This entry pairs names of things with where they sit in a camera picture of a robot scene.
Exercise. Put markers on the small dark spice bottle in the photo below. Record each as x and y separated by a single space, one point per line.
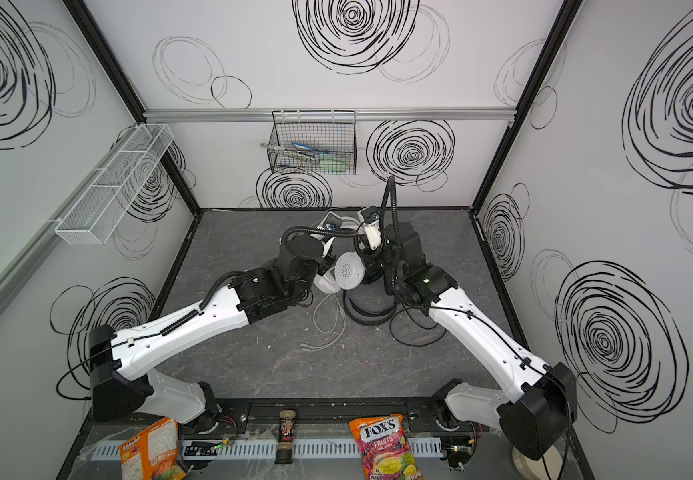
285 445

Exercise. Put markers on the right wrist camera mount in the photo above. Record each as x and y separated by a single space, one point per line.
370 219

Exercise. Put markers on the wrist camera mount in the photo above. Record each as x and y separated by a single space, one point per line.
370 219
330 227

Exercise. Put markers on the black headphones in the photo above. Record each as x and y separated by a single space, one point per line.
369 305

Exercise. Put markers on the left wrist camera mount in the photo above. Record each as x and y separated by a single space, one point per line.
330 227

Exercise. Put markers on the black wire basket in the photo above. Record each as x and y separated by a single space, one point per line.
334 130

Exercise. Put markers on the white slotted cable duct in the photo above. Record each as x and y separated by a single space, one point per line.
306 449

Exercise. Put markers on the Fox's fruits candy bag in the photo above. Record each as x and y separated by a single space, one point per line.
384 449

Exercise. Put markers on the clear acrylic wall shelf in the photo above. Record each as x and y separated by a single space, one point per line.
130 183

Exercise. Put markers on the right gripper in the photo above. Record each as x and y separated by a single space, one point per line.
374 264

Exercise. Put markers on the orange snack bag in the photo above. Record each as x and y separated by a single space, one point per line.
153 453

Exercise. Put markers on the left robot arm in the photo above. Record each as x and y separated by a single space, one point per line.
122 363

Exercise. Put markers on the items in wire basket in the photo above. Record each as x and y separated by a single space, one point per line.
309 159

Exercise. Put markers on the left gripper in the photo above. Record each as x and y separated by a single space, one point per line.
320 264

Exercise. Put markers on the white headphones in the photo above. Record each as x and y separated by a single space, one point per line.
349 270

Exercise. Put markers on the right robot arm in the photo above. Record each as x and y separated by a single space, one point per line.
535 403

